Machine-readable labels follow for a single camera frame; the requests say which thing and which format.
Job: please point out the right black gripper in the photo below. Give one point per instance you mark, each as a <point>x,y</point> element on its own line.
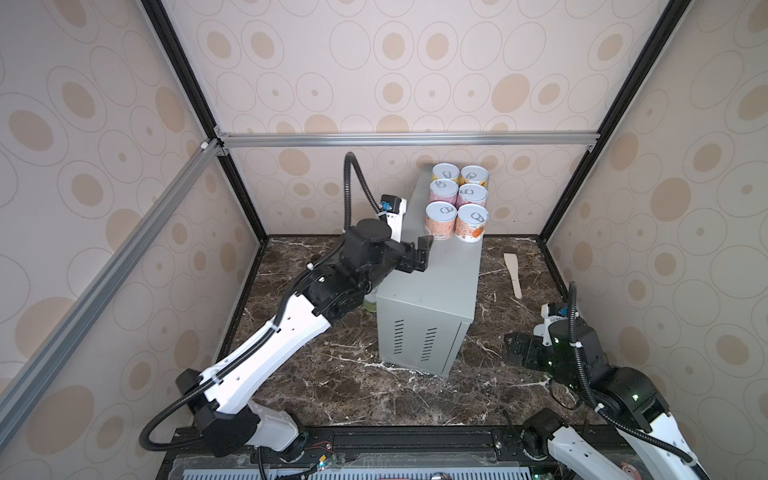
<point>533,345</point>

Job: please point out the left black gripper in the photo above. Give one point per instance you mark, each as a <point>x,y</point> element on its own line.
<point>406,260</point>

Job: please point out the brown label can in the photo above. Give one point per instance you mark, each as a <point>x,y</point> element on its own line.
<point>440,218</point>

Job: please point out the pink label can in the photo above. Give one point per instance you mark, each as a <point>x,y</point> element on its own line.
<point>443,190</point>
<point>471,194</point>

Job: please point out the red label can front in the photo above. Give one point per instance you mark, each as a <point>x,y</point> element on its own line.
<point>471,222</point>

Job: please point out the yellow label can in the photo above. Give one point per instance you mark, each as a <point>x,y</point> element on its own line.
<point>446,172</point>

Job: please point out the orange label can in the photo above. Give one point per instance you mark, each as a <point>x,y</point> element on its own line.
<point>475,175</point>

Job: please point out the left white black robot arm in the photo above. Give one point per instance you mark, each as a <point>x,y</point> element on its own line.
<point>216,408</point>

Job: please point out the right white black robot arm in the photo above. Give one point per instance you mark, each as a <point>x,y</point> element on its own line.
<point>627,400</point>

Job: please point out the green label can behind cabinet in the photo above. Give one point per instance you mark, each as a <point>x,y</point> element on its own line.
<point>370,303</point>

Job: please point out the grey metal cabinet box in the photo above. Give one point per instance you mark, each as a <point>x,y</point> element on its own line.
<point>423,317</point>

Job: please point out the wooden spatula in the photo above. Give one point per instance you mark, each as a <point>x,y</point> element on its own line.
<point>512,264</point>

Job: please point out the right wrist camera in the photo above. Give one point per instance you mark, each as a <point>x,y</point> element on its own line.
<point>550,313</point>

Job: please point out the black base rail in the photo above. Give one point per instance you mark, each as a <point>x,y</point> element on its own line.
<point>394,452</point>

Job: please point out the horizontal aluminium frame bar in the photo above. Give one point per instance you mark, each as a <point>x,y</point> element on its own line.
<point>409,139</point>

